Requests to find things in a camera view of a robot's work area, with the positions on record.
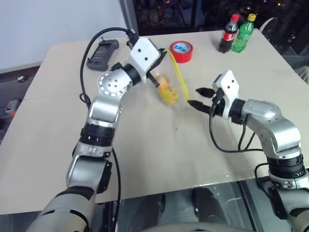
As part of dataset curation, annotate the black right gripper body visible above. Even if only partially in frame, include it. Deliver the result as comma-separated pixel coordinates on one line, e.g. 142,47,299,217
210,87,227,117

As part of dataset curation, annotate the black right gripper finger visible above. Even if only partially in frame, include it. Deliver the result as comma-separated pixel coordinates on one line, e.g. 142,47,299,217
188,99,214,115
196,87,216,99

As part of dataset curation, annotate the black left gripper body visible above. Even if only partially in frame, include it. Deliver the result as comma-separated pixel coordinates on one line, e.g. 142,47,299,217
147,49,167,76

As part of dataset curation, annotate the clear zip bag yellow seal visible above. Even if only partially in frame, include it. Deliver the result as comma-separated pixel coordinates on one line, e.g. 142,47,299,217
154,48,193,108

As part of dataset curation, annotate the red tape roll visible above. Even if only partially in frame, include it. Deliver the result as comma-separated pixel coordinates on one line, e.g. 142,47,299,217
169,40,194,64

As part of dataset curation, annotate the dark grey handheld controller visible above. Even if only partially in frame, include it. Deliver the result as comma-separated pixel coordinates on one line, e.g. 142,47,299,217
86,39,120,72

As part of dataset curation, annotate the cola bottle with red cap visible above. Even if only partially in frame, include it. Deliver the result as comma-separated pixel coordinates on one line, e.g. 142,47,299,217
218,14,240,54

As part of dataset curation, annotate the green bottle with yellow cap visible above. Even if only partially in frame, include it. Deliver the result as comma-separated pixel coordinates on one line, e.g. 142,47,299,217
230,13,257,54

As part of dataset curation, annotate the white chair back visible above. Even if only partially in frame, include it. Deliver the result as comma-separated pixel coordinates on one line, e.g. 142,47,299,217
259,16,276,32

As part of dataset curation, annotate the black rounded shape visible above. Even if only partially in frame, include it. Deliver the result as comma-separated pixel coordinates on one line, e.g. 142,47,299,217
192,188,228,223

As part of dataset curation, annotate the red and grey floor device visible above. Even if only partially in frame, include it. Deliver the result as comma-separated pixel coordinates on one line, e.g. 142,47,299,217
4,99,21,115

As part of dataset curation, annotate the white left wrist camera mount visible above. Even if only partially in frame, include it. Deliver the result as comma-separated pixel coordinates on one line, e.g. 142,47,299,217
126,36,162,85

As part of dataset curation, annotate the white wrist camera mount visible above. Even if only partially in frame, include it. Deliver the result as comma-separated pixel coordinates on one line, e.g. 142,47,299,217
211,70,241,120
126,36,162,85

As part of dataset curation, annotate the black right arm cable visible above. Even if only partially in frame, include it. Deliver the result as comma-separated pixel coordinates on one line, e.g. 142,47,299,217
208,96,270,187

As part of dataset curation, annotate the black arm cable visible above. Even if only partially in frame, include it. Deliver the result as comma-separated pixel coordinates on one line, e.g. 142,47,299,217
208,96,270,187
79,27,140,232

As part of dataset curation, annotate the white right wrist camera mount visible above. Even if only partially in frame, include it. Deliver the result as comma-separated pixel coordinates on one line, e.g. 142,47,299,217
211,70,241,120

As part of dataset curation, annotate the grey window frame post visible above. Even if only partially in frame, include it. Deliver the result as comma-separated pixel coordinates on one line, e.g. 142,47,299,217
119,0,139,37

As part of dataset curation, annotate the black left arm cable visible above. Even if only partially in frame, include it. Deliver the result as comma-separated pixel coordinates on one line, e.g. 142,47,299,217
79,27,140,232

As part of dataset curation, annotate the black table frame bar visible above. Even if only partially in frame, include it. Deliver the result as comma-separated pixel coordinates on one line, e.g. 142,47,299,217
237,180,257,232

